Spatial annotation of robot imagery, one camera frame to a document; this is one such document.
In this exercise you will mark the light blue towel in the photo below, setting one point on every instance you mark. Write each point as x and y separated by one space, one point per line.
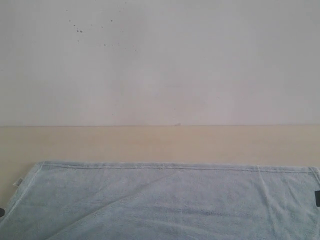
60 200

